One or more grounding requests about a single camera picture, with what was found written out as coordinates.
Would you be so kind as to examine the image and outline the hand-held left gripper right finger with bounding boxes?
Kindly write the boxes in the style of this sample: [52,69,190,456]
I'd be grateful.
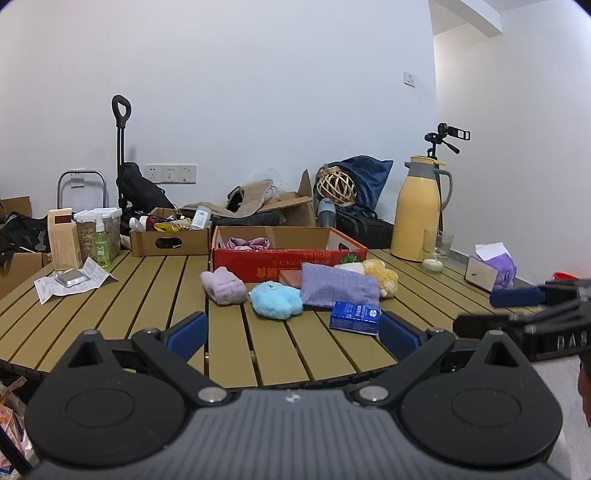
[359,311,536,407]

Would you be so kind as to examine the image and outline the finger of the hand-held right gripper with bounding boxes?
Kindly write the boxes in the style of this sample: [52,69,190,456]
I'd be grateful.
[452,307,557,339]
[490,281,591,308]

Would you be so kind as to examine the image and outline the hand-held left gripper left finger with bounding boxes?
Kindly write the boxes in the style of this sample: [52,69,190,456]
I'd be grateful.
[48,311,232,407]

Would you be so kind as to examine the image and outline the blue tissue packet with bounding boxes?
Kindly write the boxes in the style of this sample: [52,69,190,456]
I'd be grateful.
[329,301,383,336]

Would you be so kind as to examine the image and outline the yellow plush toy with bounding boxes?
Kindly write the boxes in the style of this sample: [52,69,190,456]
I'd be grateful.
[361,259,399,299]

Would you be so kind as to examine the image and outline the light purple fluffy sock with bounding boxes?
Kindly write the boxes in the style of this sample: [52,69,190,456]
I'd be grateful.
[199,266,249,306]

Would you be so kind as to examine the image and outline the purple towel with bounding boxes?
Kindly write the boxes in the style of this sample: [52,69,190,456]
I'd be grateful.
[299,262,382,309]

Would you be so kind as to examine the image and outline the light blue plush toy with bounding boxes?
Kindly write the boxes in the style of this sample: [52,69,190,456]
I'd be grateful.
[249,281,304,320]

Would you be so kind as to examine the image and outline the red cardboard box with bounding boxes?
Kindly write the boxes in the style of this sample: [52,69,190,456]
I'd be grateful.
[211,226,369,284]

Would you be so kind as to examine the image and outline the purple tissue box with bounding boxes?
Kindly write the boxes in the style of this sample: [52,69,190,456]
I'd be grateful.
[465,242,517,293]

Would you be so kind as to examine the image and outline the glass cup with candle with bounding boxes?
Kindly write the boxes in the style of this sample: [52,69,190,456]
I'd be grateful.
[420,229,454,274]

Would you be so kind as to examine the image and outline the small brown cardboard box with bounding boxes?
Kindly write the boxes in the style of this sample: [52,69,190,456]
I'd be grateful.
[130,220,212,257]

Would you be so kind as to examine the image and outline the white paper leaflet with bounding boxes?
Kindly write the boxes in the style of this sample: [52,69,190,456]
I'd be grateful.
[34,257,120,306]

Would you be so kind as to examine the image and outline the black luggage bag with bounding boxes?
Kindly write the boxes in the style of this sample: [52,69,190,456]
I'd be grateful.
[334,214,396,250]

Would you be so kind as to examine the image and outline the yellow thermos jug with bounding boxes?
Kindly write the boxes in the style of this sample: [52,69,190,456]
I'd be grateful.
[390,156,452,263]

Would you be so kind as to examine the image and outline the green spray bottle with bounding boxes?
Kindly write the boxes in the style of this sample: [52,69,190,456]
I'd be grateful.
[93,216,113,269]

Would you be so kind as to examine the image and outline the silver blister pack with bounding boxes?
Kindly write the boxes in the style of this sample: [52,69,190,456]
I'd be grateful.
[54,268,90,288]

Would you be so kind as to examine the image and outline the blue water bottle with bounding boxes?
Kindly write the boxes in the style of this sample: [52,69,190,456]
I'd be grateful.
[316,197,338,228]

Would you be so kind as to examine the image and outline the clear plastic grain container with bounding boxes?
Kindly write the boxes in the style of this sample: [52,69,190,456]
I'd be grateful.
[73,207,123,260]

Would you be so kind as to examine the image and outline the beige cloth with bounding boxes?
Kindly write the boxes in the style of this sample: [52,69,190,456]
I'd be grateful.
[225,178,279,216]

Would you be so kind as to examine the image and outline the black trolley bag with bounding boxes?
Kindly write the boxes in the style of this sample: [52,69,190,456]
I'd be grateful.
[115,162,175,223]

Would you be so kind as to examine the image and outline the tan paper carton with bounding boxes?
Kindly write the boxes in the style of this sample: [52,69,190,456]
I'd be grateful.
[47,208,82,271]

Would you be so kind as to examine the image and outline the blue fabric bag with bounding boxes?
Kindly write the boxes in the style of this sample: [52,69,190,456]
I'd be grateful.
[327,155,394,219]

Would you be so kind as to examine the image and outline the rattan ball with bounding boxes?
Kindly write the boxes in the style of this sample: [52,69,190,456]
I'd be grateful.
[314,167,358,206]

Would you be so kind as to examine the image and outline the large open cardboard box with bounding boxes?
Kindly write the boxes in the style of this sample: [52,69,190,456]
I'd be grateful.
[182,169,320,228]

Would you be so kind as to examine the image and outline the black tripod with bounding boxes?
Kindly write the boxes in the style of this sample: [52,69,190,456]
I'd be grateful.
[424,131,461,232]

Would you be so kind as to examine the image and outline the black clothes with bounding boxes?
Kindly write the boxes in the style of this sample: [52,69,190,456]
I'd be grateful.
[0,211,51,268]

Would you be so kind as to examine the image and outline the colourful snack packets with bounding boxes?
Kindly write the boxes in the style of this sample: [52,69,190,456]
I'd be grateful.
[0,373,38,477]

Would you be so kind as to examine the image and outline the white wall socket panel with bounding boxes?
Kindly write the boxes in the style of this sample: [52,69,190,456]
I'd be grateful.
[143,163,197,185]

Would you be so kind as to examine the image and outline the small black camera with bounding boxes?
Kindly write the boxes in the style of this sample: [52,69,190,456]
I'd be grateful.
[437,122,472,141]

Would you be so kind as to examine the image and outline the metal folding stool frame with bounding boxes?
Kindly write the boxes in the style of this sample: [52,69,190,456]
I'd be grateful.
[57,170,108,209]

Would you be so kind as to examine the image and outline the black trolley handle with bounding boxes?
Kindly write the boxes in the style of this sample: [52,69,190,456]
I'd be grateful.
[111,94,135,214]

